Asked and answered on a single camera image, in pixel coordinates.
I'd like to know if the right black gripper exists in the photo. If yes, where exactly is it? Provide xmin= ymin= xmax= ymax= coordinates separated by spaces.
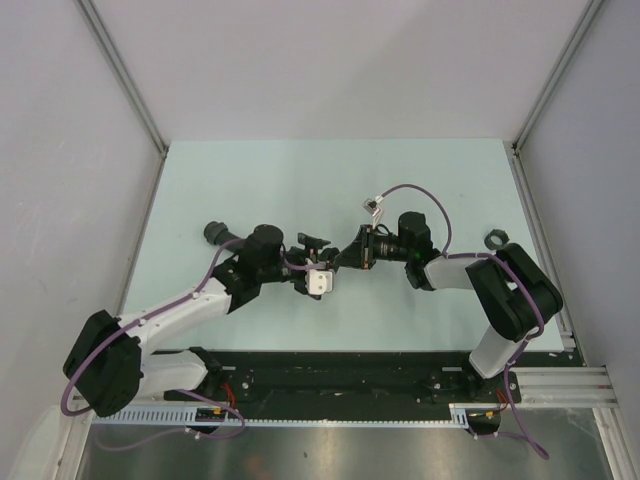
xmin=331 ymin=224 xmax=412 ymax=269

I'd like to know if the black corrugated hose with nut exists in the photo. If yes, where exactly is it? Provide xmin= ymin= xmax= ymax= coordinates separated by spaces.
xmin=203 ymin=220 xmax=251 ymax=250

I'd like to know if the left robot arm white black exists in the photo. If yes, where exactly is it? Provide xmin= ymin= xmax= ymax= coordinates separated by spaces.
xmin=60 ymin=222 xmax=340 ymax=417

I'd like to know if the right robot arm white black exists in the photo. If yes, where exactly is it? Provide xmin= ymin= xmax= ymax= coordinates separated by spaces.
xmin=330 ymin=211 xmax=563 ymax=401

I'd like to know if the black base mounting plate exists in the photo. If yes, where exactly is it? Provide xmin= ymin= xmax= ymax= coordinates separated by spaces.
xmin=193 ymin=350 xmax=521 ymax=423

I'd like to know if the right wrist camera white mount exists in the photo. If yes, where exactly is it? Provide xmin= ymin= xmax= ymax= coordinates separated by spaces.
xmin=362 ymin=195 xmax=384 ymax=228

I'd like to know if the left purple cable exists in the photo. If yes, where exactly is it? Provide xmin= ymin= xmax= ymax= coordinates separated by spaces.
xmin=59 ymin=238 xmax=311 ymax=451

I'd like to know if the grey slotted cable duct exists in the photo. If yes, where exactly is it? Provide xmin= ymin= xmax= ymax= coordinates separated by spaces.
xmin=92 ymin=403 xmax=474 ymax=430

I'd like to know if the right aluminium frame post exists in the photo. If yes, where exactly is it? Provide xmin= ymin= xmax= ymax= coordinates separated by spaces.
xmin=511 ymin=0 xmax=608 ymax=153

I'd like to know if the aluminium frame post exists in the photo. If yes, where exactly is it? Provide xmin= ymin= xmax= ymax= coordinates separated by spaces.
xmin=73 ymin=0 xmax=169 ymax=159
xmin=511 ymin=0 xmax=608 ymax=153

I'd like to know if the aluminium extrusion rail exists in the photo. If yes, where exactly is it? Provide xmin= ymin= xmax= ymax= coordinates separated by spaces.
xmin=514 ymin=367 xmax=618 ymax=408

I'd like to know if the left aluminium frame post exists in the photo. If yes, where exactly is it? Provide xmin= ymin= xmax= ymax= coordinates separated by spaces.
xmin=73 ymin=0 xmax=169 ymax=159

